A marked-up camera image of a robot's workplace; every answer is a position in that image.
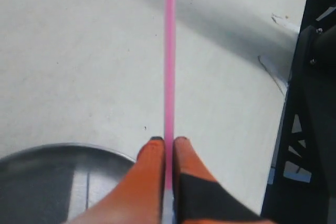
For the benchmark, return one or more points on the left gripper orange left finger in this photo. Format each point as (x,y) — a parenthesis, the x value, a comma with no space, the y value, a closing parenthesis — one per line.
(137,198)

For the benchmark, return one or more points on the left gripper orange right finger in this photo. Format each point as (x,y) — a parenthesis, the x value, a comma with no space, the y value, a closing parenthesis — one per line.
(199,197)

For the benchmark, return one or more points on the pink glow stick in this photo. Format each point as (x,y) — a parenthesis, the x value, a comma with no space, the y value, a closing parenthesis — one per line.
(169,106)

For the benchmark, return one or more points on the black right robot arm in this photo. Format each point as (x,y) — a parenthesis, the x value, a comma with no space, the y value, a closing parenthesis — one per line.
(301,182)

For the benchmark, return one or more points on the round steel plate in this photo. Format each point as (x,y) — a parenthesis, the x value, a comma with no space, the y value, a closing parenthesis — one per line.
(55,183)

